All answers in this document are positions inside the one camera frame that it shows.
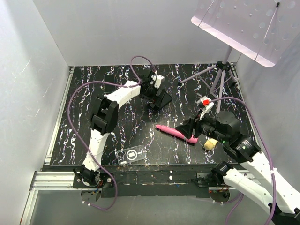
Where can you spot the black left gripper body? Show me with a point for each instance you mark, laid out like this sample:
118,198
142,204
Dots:
150,95

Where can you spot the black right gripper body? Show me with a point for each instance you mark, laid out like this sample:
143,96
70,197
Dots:
207,128

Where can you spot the clear phone case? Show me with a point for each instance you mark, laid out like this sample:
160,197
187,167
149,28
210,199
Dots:
131,155

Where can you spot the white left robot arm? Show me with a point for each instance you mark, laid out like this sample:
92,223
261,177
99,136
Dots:
104,117

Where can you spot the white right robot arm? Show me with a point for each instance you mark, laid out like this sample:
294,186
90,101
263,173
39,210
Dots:
270,190

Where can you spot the black smartphone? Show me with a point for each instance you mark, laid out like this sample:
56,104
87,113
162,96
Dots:
167,99

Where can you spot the pink toy microphone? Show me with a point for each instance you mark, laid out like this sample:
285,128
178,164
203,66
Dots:
175,133

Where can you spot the cream wooden toy microphone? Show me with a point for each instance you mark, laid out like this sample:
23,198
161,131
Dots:
210,144

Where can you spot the lilac music stand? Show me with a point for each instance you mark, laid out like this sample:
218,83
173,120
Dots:
261,30

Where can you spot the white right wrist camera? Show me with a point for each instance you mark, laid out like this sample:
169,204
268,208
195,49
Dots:
205,105

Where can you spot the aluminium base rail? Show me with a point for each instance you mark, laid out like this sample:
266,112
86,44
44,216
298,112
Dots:
49,181

